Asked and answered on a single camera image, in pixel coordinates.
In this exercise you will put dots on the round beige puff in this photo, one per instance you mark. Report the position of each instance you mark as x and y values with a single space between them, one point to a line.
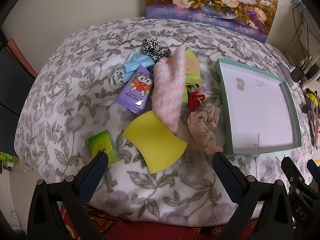
191 65

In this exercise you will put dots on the black power adapter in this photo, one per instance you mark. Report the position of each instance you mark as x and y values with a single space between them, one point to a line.
297 74

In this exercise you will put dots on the yellow toy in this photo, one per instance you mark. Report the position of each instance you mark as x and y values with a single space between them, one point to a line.
312 96

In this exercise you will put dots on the brown wooden frame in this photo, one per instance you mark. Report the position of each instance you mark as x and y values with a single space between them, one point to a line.
21 55

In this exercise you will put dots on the green cloth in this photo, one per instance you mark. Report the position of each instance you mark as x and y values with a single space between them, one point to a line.
193 79

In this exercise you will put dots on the pink floral scrunchie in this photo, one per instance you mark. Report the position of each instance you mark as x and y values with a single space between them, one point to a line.
202 127

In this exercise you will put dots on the white power strip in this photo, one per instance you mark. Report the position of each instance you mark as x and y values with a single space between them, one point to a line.
287 76

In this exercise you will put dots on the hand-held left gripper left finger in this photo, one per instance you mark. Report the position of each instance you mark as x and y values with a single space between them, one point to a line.
92 177

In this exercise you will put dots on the green tissue pack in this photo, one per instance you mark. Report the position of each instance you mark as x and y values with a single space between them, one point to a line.
102 145

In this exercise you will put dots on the flower painting canvas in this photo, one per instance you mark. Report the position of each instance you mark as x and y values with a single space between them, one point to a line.
212 5

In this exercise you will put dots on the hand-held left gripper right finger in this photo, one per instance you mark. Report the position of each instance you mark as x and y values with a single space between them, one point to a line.
228 177

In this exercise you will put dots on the dark cabinet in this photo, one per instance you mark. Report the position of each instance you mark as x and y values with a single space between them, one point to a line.
10 92

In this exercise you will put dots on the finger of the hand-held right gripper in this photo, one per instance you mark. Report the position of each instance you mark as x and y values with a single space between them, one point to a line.
314 168
292 177

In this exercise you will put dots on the teal cardboard box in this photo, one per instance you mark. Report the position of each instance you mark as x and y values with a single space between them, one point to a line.
260 110

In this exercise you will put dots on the black white spotted scrunchie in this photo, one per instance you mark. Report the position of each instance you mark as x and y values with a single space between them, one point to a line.
155 48

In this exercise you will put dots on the pink fuzzy striped sock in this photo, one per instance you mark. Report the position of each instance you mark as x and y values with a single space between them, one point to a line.
166 97

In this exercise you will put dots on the purple baby wipes packet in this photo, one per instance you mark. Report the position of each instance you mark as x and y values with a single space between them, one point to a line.
135 90

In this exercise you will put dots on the grey floral fleece blanket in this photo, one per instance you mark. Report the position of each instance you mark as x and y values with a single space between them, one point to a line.
75 105

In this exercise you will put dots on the yellow sponge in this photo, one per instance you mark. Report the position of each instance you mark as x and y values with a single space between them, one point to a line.
155 140

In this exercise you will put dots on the blue face mask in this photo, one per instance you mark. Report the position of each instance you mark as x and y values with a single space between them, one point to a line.
136 62

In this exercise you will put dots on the bunch of keys and pens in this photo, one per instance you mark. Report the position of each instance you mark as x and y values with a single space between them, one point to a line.
312 120

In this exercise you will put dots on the red patterned cloth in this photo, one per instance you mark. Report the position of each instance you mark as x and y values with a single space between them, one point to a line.
150 230

